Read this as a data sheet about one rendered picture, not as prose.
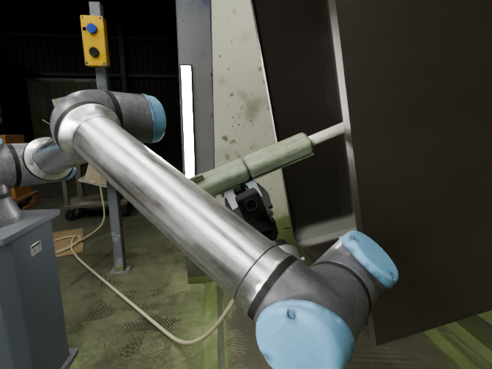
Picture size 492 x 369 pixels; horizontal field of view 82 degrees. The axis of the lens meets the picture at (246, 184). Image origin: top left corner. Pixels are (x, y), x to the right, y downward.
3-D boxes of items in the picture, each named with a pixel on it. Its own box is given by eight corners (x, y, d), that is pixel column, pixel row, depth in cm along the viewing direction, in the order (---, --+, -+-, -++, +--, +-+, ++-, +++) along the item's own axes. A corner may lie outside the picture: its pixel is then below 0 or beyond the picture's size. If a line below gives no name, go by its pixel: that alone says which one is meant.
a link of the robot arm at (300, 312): (25, 73, 52) (368, 356, 23) (94, 82, 62) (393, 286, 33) (25, 131, 57) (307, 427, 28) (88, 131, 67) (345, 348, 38)
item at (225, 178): (211, 245, 75) (176, 192, 59) (206, 231, 79) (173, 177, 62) (374, 174, 79) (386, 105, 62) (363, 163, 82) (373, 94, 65)
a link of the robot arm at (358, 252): (397, 302, 33) (329, 347, 39) (409, 263, 42) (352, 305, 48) (337, 240, 36) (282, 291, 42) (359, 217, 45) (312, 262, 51)
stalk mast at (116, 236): (126, 267, 197) (103, 6, 165) (124, 271, 191) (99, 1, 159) (117, 268, 196) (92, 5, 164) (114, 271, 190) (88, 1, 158)
